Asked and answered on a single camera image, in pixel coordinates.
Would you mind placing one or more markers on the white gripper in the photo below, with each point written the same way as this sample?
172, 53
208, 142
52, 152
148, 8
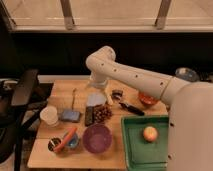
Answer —
98, 82

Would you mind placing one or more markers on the silver fork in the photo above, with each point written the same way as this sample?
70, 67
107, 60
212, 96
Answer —
73, 98

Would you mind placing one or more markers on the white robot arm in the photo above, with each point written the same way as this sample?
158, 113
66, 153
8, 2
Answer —
190, 133

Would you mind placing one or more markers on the orange red bowl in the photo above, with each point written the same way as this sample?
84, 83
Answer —
146, 99

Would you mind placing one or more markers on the purple bowl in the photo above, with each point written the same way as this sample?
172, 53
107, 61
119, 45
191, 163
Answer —
97, 138

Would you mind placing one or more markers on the small blue bowl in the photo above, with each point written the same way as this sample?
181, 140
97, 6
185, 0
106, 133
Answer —
73, 143

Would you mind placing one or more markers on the grey bowl on ledge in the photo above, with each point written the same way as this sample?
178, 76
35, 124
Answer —
186, 74

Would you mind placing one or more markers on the light blue plate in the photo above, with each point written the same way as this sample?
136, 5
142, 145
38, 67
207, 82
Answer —
95, 99

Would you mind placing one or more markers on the dark chocolate bar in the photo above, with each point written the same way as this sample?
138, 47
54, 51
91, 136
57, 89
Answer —
89, 118

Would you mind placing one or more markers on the bunch of red grapes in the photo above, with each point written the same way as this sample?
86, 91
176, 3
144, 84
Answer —
102, 113

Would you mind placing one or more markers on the blue sponge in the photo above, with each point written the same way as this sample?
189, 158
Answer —
70, 116

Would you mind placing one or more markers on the orange carrot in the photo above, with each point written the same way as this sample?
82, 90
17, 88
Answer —
65, 140

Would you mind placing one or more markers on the white cup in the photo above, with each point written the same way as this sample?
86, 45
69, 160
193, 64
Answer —
49, 115

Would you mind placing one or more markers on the small metal can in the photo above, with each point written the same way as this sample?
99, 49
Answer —
53, 143

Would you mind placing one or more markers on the apple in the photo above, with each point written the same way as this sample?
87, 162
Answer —
150, 133

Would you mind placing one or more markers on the black office chair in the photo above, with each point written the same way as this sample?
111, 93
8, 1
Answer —
19, 109

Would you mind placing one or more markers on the green plastic tray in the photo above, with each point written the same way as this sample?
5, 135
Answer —
141, 155

